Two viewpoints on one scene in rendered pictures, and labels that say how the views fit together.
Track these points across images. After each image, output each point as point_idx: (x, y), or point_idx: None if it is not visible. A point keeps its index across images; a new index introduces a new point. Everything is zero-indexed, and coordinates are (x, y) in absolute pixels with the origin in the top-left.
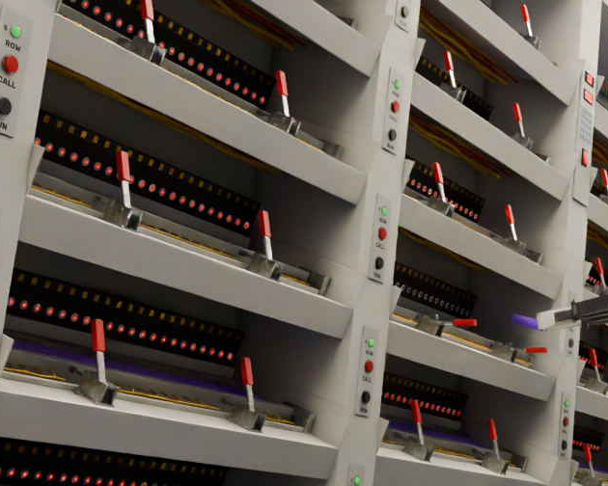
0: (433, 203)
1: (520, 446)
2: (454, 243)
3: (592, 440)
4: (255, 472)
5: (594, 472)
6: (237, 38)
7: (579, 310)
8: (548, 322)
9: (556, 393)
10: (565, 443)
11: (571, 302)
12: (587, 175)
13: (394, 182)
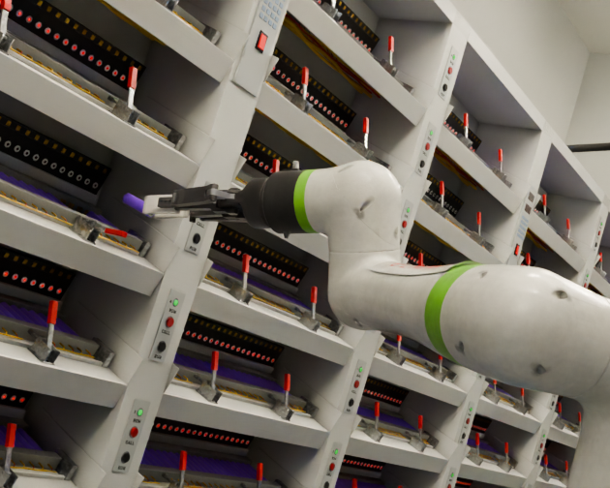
0: None
1: (112, 339)
2: (8, 84)
3: (265, 350)
4: None
5: (231, 383)
6: None
7: (177, 198)
8: (153, 207)
9: (161, 289)
10: (162, 344)
11: (177, 189)
12: (262, 62)
13: None
